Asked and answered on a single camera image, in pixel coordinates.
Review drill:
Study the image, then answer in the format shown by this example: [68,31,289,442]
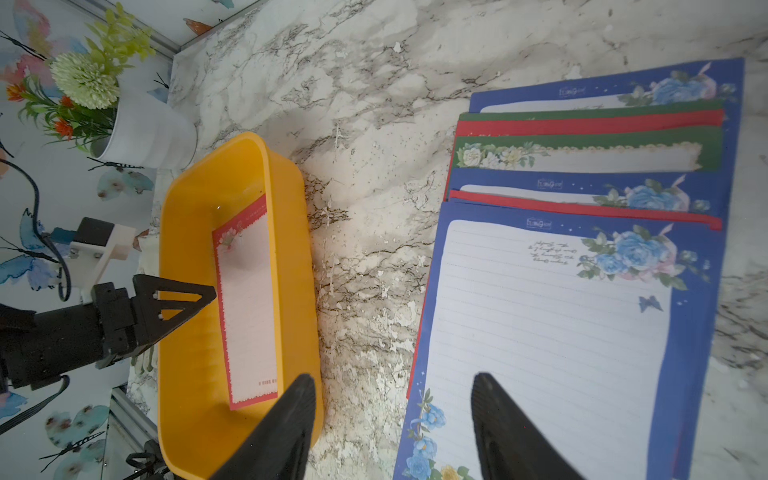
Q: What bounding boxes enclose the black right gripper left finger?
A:
[212,374,317,480]

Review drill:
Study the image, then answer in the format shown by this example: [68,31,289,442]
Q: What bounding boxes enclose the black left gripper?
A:
[91,274,217,369]

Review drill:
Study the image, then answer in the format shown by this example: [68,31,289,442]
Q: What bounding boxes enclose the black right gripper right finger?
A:
[471,373,582,480]

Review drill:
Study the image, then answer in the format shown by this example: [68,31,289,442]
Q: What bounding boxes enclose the red stationery paper bottom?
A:
[411,192,725,412]

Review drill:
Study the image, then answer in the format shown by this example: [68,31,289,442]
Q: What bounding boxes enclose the blue stationery paper bottom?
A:
[447,167,719,217]

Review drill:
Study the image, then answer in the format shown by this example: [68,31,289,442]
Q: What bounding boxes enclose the red tulip stationery paper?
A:
[456,109,725,137]

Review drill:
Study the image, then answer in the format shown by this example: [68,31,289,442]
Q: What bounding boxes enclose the green floral stationery paper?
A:
[459,99,726,121]

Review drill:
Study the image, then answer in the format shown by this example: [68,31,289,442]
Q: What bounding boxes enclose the blue floral stationery paper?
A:
[469,58,745,114]

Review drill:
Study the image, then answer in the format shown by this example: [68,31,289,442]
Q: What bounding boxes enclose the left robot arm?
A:
[1,274,217,434]

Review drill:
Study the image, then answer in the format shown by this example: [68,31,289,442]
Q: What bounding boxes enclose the yellow plastic storage box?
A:
[157,131,325,480]

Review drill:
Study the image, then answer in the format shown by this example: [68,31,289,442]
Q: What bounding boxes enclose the potted artificial flowers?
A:
[1,1,197,169]

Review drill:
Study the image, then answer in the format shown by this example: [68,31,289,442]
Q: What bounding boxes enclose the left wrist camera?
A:
[66,217,136,304]

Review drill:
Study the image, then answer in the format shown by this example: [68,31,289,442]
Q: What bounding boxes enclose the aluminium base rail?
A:
[101,386,159,479]

